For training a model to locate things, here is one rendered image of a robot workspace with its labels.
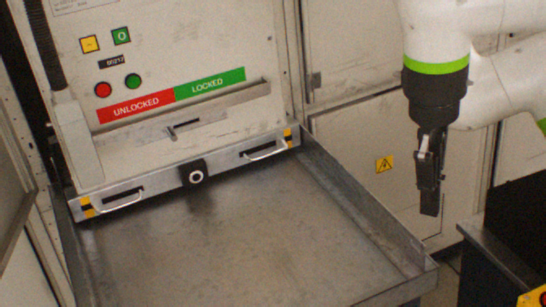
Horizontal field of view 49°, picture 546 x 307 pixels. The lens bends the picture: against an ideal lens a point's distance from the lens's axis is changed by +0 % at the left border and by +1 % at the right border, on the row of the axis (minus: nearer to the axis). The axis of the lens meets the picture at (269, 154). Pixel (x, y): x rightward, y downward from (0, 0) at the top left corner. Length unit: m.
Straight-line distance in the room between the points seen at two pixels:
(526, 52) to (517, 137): 1.01
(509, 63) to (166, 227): 0.76
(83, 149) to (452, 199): 1.40
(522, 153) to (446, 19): 1.52
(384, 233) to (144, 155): 0.53
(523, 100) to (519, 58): 0.08
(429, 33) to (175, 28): 0.55
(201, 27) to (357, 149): 0.75
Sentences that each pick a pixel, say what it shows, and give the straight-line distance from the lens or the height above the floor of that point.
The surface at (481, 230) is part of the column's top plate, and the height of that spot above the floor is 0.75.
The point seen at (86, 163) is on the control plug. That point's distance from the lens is 1.16.
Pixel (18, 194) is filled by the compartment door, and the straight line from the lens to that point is 1.50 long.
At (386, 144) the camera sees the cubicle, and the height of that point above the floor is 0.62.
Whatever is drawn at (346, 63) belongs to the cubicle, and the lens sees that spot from 1.64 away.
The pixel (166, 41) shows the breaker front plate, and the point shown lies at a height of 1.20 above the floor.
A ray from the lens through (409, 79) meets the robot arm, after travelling 0.89.
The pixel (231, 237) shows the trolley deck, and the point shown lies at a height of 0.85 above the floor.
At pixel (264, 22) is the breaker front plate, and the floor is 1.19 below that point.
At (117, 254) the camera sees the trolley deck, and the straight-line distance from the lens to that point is 1.26.
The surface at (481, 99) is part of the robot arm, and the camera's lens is 1.24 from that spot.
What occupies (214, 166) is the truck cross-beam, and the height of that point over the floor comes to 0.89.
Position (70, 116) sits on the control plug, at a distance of 1.11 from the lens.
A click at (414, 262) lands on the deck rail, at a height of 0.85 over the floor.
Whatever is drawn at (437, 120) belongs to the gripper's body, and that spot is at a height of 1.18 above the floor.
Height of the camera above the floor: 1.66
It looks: 34 degrees down
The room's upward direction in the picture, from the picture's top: 7 degrees counter-clockwise
